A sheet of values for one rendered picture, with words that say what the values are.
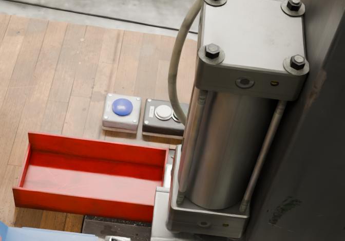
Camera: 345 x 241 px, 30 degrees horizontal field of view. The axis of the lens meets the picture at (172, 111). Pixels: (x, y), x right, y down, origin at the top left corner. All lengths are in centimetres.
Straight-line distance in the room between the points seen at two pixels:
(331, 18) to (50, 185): 76
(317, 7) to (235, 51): 7
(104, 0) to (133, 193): 175
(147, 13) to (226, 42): 224
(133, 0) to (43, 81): 156
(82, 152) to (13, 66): 27
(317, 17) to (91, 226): 68
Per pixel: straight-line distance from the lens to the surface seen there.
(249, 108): 57
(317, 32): 53
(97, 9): 277
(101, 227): 112
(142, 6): 280
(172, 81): 71
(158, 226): 80
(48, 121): 124
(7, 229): 101
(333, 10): 49
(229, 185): 67
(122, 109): 121
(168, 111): 122
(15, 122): 125
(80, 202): 109
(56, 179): 116
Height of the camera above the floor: 189
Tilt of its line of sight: 51 degrees down
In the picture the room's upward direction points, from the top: 9 degrees clockwise
